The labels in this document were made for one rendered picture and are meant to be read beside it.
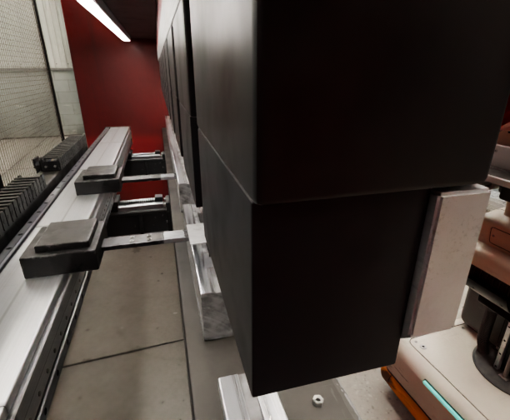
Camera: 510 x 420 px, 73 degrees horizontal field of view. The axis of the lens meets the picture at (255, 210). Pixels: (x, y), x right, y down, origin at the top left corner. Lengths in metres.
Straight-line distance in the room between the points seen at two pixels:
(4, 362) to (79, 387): 1.36
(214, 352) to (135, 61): 2.37
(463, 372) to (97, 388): 1.48
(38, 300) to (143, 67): 2.29
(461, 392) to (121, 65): 2.60
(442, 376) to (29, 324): 1.31
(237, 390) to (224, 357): 0.17
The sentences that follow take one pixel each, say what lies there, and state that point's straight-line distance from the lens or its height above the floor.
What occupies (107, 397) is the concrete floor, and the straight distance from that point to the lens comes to 1.77.
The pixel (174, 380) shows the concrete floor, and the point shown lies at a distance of 1.75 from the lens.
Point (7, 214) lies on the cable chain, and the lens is 0.83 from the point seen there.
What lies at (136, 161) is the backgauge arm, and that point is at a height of 0.83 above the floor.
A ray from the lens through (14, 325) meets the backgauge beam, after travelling 0.56.
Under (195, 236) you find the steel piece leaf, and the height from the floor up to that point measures 1.00.
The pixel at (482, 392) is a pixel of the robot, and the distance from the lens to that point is 1.52.
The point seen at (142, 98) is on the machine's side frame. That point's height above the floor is 1.09.
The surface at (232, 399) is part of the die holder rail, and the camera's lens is 0.41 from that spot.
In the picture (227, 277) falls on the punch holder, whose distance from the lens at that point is 0.17.
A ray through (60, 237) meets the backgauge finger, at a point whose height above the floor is 1.03.
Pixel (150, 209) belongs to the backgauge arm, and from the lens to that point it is 1.24.
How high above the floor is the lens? 1.29
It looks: 22 degrees down
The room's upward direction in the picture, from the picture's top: straight up
